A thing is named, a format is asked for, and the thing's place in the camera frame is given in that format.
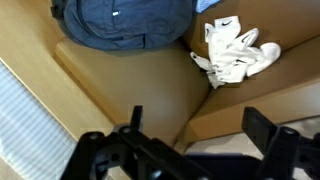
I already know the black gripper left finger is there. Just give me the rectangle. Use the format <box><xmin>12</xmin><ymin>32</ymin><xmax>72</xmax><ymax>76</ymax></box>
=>
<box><xmin>129</xmin><ymin>105</ymin><xmax>145</xmax><ymax>132</ymax></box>

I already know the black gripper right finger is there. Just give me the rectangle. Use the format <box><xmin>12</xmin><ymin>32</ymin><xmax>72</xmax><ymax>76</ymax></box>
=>
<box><xmin>241</xmin><ymin>105</ymin><xmax>278</xmax><ymax>156</ymax></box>

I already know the black garment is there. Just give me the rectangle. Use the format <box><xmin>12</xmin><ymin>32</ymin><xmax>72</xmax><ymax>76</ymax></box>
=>
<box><xmin>49</xmin><ymin>0</ymin><xmax>198</xmax><ymax>52</ymax></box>

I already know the brown leather armchair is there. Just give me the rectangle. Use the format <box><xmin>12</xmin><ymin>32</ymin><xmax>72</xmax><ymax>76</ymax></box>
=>
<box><xmin>0</xmin><ymin>0</ymin><xmax>320</xmax><ymax>148</ymax></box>

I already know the white socks bundle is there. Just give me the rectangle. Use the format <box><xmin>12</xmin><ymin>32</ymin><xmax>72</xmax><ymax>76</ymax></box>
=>
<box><xmin>189</xmin><ymin>15</ymin><xmax>282</xmax><ymax>90</ymax></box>

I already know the white wall radiator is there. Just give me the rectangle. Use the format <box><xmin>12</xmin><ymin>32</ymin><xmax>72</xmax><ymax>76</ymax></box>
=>
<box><xmin>0</xmin><ymin>60</ymin><xmax>78</xmax><ymax>180</ymax></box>

